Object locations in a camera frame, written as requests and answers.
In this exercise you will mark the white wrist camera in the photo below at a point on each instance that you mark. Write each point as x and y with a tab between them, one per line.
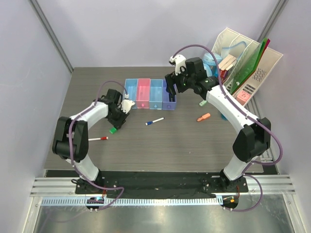
126	104
178	62

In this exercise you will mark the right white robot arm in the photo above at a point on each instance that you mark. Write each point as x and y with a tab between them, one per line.
251	141

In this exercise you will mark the orange highlighter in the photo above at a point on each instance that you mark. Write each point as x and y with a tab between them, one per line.
203	117

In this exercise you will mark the tan topped book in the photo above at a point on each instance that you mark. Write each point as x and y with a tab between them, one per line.
227	61

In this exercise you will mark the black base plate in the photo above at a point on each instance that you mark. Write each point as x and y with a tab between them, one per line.
147	185

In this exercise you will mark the light green eraser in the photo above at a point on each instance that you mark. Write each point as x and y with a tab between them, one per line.
202	103

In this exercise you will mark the purple bin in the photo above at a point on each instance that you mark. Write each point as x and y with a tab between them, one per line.
168	101

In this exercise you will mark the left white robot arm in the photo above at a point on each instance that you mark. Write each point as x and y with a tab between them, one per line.
70	141

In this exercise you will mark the pink sticky note pad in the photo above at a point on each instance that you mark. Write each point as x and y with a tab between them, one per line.
243	97

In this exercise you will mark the pink bin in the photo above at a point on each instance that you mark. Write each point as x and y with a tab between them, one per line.
143	93

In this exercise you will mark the upper blue tape dispenser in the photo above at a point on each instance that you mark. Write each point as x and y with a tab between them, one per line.
209	64

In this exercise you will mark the blue cap white marker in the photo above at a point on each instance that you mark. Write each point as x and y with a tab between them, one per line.
154	121

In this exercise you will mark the leftmost light blue bin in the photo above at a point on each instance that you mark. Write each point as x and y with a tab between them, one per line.
131	87

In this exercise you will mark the red cap white marker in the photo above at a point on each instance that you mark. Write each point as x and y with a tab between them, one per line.
98	139

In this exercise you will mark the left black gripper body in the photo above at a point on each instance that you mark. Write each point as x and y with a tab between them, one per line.
117	117

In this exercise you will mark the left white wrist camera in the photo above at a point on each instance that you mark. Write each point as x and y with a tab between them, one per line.
126	104

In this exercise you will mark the white desk file organizer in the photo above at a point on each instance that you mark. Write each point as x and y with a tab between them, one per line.
269	60

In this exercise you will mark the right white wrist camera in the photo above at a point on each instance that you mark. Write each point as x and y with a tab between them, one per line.
178	62

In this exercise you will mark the green cap black marker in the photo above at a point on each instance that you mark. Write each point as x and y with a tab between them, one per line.
113	130

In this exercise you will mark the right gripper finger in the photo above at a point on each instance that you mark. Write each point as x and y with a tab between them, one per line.
172	95
169	78

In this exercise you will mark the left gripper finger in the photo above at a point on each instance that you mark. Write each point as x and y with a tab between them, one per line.
117	125
123	120

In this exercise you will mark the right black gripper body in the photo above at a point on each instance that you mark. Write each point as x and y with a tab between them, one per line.
183	81

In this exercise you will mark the green plastic folder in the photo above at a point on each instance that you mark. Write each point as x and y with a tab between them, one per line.
249	66

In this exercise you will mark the aluminium rail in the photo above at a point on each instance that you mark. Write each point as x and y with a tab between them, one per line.
61	191

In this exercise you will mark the light blue bin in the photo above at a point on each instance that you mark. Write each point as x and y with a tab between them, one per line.
131	87
156	92

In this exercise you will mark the red blue book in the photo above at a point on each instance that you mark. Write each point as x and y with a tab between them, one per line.
224	75

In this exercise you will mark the clear zip bag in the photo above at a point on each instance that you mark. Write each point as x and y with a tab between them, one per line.
235	50

